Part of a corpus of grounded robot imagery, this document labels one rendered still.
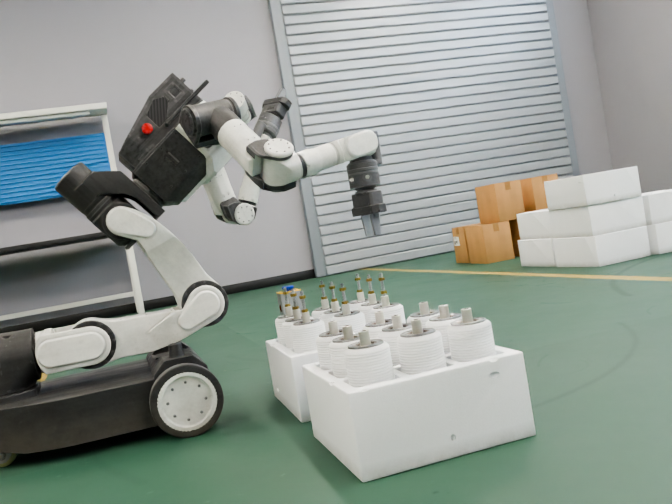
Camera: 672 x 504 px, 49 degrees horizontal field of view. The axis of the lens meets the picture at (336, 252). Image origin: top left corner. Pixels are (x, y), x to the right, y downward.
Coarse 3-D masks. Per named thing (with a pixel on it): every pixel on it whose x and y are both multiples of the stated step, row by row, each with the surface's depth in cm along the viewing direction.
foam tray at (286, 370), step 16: (272, 352) 221; (288, 352) 202; (304, 352) 197; (272, 368) 227; (288, 368) 199; (288, 384) 204; (304, 384) 195; (288, 400) 208; (304, 400) 195; (304, 416) 195
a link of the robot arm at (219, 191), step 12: (216, 180) 251; (228, 180) 255; (216, 192) 252; (228, 192) 254; (216, 204) 254; (228, 204) 253; (240, 204) 255; (216, 216) 262; (228, 216) 254; (240, 216) 255; (252, 216) 258
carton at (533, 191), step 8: (544, 176) 580; (552, 176) 582; (528, 184) 582; (536, 184) 578; (528, 192) 585; (536, 192) 578; (544, 192) 580; (528, 200) 587; (536, 200) 578; (544, 200) 580; (528, 208) 589; (536, 208) 578; (544, 208) 580
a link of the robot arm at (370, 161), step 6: (378, 138) 210; (378, 144) 209; (378, 150) 209; (366, 156) 205; (372, 156) 209; (378, 156) 209; (354, 162) 204; (360, 162) 203; (366, 162) 203; (372, 162) 204; (378, 162) 208; (348, 168) 206; (354, 168) 204; (360, 168) 203; (366, 168) 203; (372, 168) 204; (348, 174) 207
